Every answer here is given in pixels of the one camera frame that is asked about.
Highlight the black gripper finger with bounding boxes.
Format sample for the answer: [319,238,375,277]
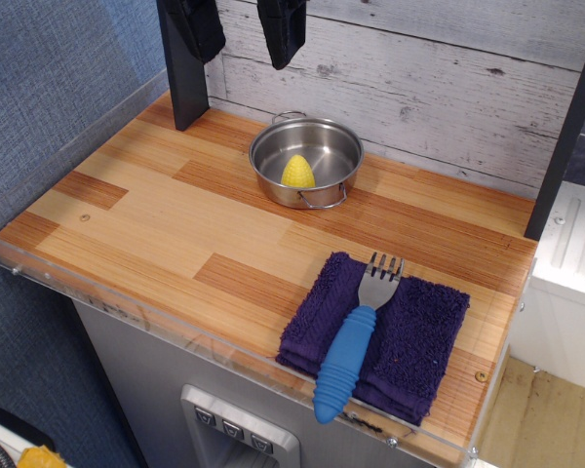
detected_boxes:
[169,0,225,63]
[257,0,306,69]

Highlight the yellow toy corn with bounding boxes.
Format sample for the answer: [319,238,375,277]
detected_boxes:
[281,154,316,188]

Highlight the yellow black object bottom left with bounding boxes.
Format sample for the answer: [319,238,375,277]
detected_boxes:
[0,409,69,467]

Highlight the small steel pot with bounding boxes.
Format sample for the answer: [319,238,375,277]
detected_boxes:
[249,112,365,210]

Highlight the clear acrylic table guard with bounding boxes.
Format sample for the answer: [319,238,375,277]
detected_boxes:
[0,58,541,467]

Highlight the white toy sink unit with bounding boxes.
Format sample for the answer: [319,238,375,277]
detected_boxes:
[509,182,585,387]

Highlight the purple folded towel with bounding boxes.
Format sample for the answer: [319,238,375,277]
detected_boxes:
[276,252,470,425]

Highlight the dark left shelf post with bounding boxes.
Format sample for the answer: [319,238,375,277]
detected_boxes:
[157,1,210,131]

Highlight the silver dispenser panel with buttons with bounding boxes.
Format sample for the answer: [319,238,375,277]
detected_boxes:
[180,384,301,467]

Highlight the dark shelf post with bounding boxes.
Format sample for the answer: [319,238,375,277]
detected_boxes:
[523,0,585,242]
[157,1,210,131]

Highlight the dark right shelf post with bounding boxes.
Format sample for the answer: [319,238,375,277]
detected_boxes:
[523,0,585,242]

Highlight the blue handled metal fork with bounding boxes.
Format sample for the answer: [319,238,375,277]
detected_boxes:
[313,254,405,424]

